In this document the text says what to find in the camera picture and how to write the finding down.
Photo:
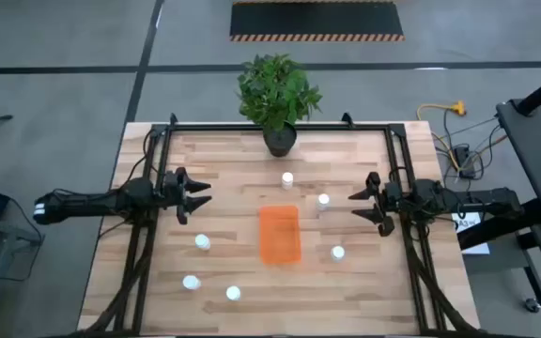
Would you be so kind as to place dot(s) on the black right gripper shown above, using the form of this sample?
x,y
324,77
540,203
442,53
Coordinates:
x,y
390,197

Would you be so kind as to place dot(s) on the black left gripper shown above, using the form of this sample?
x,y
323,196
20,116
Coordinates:
x,y
174,188

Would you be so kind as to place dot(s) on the white pill bottle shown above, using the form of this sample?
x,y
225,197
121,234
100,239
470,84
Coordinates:
x,y
337,253
287,180
323,201
202,241
233,293
191,282

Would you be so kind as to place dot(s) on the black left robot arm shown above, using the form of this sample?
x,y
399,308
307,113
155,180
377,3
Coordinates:
x,y
87,202

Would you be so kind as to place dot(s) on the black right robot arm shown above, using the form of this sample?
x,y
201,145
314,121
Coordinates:
x,y
486,197

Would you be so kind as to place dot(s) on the orange plastic basket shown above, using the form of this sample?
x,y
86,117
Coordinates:
x,y
280,235

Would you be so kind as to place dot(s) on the black plant pot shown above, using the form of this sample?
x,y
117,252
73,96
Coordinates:
x,y
280,143

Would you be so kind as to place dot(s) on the black power strip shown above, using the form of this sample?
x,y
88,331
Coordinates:
x,y
463,157

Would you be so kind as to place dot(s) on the white paper sheet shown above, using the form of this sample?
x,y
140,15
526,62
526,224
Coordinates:
x,y
474,220

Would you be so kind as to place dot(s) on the green leafy plant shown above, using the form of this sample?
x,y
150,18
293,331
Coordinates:
x,y
275,89

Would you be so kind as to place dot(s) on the grey metal cart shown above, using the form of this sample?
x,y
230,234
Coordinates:
x,y
17,233

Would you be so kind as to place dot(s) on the black hazard-striped floor mat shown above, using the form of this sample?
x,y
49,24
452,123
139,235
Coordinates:
x,y
317,19

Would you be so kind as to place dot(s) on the black caster wheel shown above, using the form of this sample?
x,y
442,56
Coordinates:
x,y
532,305

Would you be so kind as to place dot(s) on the black metal table frame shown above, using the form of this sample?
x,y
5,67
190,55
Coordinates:
x,y
214,127

